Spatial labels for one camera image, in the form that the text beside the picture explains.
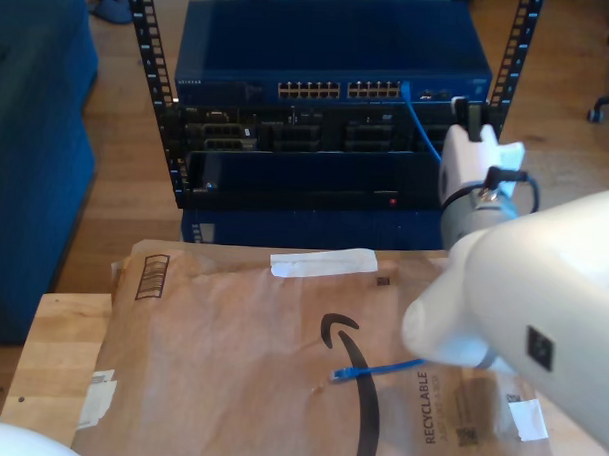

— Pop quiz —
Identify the blue network cable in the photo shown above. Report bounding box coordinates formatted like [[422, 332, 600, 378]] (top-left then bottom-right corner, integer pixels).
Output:
[[327, 78, 446, 388]]

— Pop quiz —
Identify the black rack shelf unit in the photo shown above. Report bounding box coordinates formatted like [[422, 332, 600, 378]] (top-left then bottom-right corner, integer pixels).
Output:
[[174, 141, 453, 218]]

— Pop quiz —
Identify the blue box under rack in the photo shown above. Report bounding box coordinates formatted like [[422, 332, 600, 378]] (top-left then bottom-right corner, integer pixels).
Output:
[[180, 206, 459, 254]]

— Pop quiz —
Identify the black rack server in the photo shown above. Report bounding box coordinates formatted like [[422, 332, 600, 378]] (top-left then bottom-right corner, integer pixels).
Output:
[[179, 101, 490, 160]]

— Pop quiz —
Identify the brown paper mailer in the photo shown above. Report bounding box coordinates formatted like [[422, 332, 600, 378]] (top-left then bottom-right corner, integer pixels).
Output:
[[68, 237, 568, 456]]

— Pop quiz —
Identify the blue slipper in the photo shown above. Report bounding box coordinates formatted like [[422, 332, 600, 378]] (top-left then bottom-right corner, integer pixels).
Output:
[[88, 0, 133, 26]]

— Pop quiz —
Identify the blue sofa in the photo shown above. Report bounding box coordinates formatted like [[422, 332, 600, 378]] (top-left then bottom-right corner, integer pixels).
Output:
[[0, 0, 102, 350]]

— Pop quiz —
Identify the dark arm cable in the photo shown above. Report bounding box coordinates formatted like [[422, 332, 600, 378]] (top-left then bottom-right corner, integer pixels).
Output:
[[483, 165, 542, 215]]

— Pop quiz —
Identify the black perforated rack post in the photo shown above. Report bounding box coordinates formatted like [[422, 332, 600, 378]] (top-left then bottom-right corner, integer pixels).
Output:
[[480, 0, 547, 137], [117, 0, 193, 210]]

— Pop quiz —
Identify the blue network switch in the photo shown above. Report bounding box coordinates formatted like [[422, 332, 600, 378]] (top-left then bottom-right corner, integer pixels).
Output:
[[173, 0, 496, 113]]

